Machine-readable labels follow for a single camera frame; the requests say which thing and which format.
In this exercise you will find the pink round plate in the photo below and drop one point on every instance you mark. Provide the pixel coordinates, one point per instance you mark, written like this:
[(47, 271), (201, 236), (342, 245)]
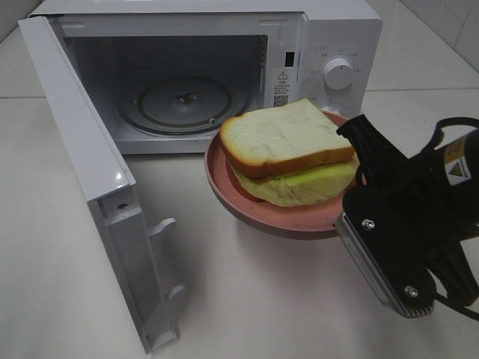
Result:
[(303, 222)]

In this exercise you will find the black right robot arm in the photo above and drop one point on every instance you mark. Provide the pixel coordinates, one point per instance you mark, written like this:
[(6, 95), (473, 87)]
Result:
[(457, 135)]

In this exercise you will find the upper white power knob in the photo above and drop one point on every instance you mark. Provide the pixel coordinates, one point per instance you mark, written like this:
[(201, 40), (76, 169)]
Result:
[(338, 73)]

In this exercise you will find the white microwave door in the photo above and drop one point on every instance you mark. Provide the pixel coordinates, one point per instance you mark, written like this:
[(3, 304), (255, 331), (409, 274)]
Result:
[(145, 274)]

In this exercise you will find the white timer knob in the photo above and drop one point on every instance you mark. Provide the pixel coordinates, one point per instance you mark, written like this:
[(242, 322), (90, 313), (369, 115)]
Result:
[(331, 109)]

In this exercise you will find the white microwave oven body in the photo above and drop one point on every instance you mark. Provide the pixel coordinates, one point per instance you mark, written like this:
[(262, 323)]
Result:
[(276, 49)]

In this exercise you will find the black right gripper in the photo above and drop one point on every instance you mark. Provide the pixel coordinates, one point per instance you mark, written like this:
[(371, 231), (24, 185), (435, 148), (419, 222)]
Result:
[(435, 196)]

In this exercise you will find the toast sandwich with lettuce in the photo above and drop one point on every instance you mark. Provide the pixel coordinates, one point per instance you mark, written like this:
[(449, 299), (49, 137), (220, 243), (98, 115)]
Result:
[(289, 155)]

